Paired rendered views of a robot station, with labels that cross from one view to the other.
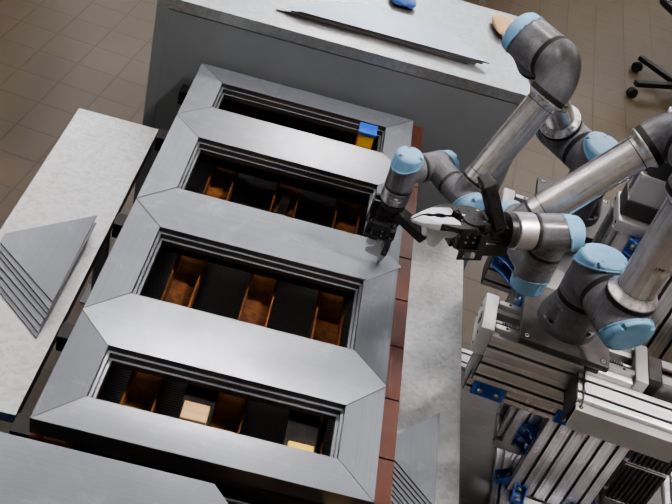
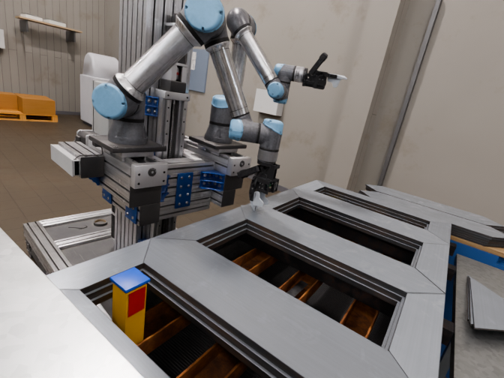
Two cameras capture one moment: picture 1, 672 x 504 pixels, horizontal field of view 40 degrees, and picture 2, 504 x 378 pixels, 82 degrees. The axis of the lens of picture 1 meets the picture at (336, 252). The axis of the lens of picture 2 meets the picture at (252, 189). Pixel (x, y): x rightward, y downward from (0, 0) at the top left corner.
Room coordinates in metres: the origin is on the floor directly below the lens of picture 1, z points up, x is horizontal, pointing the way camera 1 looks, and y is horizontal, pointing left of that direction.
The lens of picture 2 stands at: (2.88, 0.52, 1.31)
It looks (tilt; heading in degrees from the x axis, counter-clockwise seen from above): 18 degrees down; 217
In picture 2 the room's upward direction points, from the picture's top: 10 degrees clockwise
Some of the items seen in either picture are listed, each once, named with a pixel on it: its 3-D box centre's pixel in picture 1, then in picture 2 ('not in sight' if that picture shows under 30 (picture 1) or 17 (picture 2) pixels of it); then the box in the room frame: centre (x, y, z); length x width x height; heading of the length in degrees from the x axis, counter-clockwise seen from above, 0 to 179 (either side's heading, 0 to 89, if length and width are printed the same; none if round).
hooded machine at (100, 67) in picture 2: not in sight; (103, 91); (-0.28, -6.39, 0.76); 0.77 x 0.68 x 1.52; 88
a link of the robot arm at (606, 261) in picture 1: (595, 275); (223, 109); (1.76, -0.59, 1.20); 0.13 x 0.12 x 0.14; 23
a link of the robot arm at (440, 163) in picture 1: (438, 169); (244, 130); (2.04, -0.19, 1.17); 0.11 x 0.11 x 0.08; 42
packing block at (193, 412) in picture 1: (194, 416); not in sight; (1.34, 0.19, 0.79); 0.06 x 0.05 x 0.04; 94
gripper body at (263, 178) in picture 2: (384, 217); (265, 176); (1.98, -0.10, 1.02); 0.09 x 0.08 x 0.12; 94
